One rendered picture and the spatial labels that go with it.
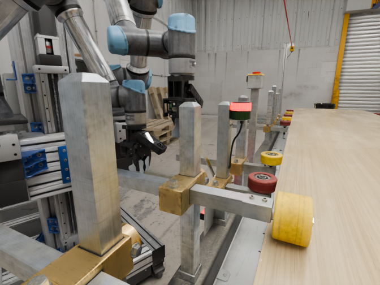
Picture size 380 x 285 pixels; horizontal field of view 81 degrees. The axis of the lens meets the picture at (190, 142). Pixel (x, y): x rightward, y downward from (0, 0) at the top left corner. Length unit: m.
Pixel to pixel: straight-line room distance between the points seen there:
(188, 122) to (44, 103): 0.88
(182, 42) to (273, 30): 8.06
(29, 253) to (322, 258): 0.40
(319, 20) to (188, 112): 8.44
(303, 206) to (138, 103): 0.58
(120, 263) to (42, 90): 1.01
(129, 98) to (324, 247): 0.64
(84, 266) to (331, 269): 0.33
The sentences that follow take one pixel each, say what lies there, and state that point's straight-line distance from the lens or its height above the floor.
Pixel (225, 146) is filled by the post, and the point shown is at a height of 0.98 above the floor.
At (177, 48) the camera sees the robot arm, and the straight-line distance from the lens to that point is 0.63.
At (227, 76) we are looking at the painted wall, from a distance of 8.58.
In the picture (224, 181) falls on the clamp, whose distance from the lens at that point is 0.71.
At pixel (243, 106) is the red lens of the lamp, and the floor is 1.10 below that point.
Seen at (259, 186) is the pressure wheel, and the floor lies 0.89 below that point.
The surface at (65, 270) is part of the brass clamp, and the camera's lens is 0.29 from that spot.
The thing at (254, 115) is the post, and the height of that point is 1.02.
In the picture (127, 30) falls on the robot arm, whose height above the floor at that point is 1.31.
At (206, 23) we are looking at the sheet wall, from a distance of 9.04.
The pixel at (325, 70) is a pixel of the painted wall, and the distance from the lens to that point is 8.62.
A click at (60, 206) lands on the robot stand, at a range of 1.36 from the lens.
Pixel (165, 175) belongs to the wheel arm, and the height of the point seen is 0.86.
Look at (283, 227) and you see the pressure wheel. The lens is 0.39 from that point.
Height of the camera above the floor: 1.15
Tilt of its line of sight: 14 degrees down
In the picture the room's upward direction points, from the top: straight up
